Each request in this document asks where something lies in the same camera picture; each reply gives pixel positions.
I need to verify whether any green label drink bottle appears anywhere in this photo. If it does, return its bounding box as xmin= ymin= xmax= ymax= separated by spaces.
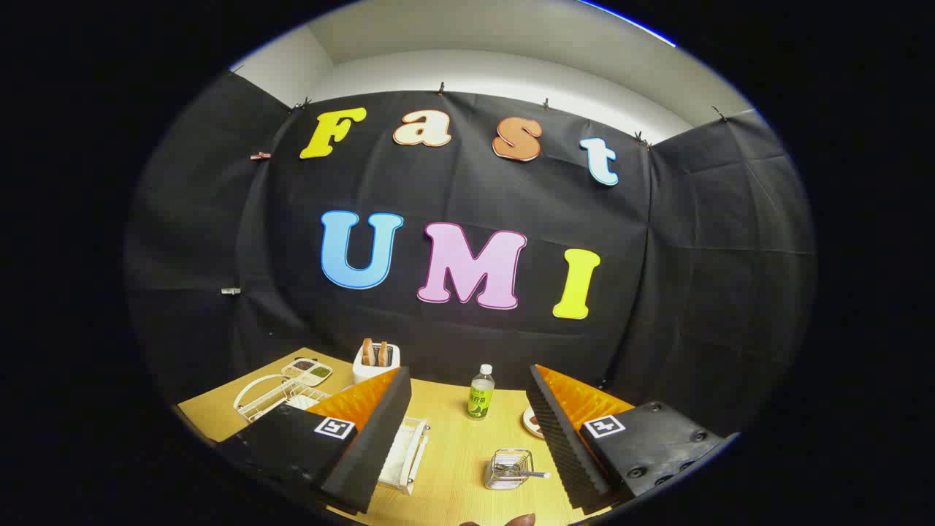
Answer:
xmin=466 ymin=364 xmax=496 ymax=421

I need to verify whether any white divided condiment tray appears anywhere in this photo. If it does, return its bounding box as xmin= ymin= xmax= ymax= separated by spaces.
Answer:
xmin=281 ymin=357 xmax=334 ymax=386

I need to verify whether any white toaster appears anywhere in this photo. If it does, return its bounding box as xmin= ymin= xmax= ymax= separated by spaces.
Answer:
xmin=352 ymin=340 xmax=401 ymax=384

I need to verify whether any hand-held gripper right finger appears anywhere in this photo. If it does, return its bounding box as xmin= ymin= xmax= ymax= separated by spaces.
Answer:
xmin=524 ymin=364 xmax=739 ymax=512

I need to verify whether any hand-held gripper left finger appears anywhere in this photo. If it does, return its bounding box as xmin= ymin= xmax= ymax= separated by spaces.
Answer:
xmin=216 ymin=367 xmax=413 ymax=515

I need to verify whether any spoon with blue patterned handle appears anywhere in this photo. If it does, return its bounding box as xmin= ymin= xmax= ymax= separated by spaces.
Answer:
xmin=504 ymin=457 xmax=552 ymax=481

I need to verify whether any metal wire basket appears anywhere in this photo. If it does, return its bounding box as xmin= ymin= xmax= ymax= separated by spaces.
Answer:
xmin=484 ymin=448 xmax=535 ymax=491

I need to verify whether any white wire dish rack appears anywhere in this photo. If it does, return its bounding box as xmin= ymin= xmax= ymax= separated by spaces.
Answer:
xmin=232 ymin=373 xmax=432 ymax=498

